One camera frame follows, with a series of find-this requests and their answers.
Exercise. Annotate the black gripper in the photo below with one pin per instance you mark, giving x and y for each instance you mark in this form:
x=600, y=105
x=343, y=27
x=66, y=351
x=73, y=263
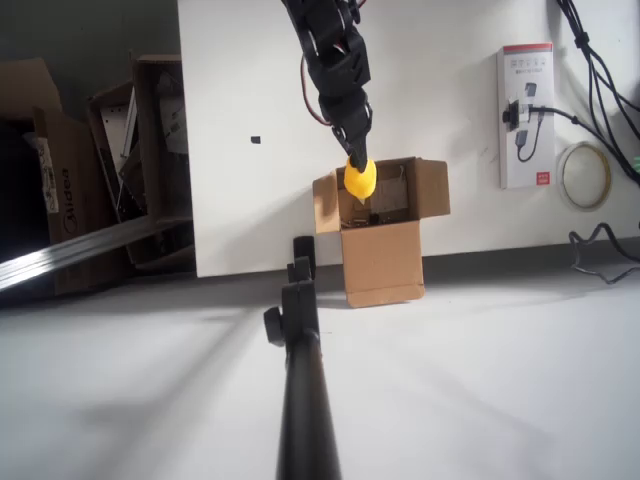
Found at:
x=352, y=121

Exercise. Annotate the black camera stand pole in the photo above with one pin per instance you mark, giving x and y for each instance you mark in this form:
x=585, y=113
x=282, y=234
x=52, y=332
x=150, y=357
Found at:
x=305, y=400

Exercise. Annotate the brown carton with parts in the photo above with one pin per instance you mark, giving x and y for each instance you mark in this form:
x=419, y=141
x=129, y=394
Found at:
x=150, y=67

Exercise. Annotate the aluminium extrusion rail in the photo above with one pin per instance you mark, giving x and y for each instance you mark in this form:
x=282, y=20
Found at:
x=75, y=250

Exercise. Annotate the clear tape roll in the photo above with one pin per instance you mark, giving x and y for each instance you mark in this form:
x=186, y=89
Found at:
x=586, y=206

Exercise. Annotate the white red product package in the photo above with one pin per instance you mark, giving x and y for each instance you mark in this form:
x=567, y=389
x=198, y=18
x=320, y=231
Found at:
x=525, y=165

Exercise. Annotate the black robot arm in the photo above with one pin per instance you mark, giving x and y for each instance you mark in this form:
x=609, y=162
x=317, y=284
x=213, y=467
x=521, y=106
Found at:
x=315, y=20

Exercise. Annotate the open cardboard box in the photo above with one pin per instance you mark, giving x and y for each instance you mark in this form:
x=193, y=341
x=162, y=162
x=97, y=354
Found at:
x=382, y=260

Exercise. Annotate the green connector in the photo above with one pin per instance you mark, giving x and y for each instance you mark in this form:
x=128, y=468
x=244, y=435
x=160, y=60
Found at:
x=636, y=165

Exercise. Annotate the yellow rubber duck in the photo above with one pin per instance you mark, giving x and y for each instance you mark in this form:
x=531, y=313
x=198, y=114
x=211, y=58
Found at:
x=360, y=185

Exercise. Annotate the small black chip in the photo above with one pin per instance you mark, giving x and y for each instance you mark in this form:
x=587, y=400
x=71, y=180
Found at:
x=255, y=139

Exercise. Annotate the white perforated metal plate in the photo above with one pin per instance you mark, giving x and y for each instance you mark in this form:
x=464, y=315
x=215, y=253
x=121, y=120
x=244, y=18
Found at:
x=112, y=120

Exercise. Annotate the brown Midea carton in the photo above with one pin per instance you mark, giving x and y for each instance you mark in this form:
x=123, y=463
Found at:
x=75, y=200

